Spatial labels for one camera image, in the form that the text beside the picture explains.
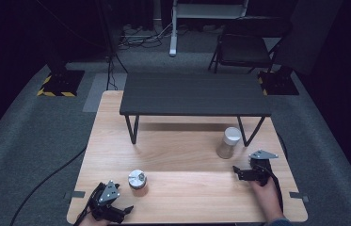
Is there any person's right hand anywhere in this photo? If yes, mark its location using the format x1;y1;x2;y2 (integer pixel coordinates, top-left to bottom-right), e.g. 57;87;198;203
248;176;283;222

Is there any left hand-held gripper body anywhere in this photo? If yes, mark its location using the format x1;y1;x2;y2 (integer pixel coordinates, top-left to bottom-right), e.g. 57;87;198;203
88;180;126;224

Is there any black folding chair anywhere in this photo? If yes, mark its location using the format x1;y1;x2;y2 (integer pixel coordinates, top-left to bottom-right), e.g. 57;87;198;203
207;16;293;75

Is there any white desk frame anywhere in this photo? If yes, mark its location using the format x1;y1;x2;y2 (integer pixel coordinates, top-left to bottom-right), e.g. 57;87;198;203
168;0;250;57

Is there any person's left hand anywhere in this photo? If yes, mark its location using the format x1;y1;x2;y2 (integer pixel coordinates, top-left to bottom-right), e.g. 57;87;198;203
77;214;112;226

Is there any dark grey panel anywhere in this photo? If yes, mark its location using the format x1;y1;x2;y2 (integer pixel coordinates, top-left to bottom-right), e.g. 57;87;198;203
275;0;344;75

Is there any black floor cable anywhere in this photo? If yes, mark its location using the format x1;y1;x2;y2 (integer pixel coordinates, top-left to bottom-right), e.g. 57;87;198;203
8;146;88;226

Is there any bundle of floor cables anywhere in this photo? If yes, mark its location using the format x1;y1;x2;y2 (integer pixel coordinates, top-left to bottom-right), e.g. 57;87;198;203
118;22;190;50

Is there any striped black stand base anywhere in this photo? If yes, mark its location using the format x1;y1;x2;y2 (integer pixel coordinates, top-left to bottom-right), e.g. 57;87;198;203
36;61;86;98
256;66;300;97

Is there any beige spice jar white lid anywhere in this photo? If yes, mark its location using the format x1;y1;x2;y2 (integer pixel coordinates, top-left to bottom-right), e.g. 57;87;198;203
215;126;242;160

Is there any black stand pole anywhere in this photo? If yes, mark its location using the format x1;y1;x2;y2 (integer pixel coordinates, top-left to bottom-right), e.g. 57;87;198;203
96;0;130;92

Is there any black shelf riser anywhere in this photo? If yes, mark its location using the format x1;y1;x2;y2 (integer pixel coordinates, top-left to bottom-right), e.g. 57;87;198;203
119;73;273;148

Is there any left hand-held gripper cable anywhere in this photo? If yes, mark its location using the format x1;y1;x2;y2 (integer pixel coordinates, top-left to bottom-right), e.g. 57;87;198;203
72;202;92;226

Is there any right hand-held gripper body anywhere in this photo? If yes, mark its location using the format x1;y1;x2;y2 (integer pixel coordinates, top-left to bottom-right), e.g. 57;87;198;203
246;149;279;186

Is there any orange spice jar silver lid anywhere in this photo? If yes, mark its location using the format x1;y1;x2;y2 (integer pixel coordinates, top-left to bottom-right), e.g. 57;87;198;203
127;169;150;198

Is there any grey tape strip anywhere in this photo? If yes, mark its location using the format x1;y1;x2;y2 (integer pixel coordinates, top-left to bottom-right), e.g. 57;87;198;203
63;190;87;201
289;190;310;203

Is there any hand-held gripper cable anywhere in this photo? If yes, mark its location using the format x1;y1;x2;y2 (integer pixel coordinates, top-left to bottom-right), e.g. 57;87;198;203
256;163;284;213
72;202;92;226

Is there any right hand-held gripper cable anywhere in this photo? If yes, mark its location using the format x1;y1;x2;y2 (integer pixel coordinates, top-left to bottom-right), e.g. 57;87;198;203
256;163;284;213

